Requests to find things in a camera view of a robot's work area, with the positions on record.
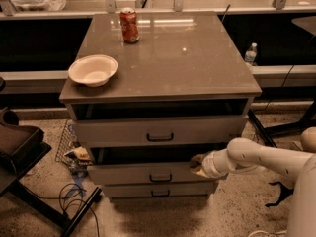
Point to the grey drawer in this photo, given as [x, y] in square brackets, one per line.
[164, 190]
[158, 131]
[148, 164]

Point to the grey drawer cabinet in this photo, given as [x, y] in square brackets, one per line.
[184, 66]

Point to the wire mesh basket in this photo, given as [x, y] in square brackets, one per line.
[70, 153]

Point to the black floor stand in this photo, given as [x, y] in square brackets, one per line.
[10, 182]
[260, 129]

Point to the dark tray on left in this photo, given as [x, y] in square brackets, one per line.
[16, 141]

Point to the red soda can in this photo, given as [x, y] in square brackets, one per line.
[128, 22]

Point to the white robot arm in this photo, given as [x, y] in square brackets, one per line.
[242, 155]

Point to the white bowl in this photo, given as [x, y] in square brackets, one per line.
[93, 70]

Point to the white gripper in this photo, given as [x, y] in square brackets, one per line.
[208, 164]

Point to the grey top drawer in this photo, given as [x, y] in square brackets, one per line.
[158, 131]

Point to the black floor stand right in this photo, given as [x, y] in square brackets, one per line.
[260, 129]

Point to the black floor stand left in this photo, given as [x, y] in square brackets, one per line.
[10, 182]

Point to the clear plastic water bottle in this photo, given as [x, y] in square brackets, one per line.
[251, 54]

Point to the grey bottom drawer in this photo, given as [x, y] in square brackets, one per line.
[164, 190]

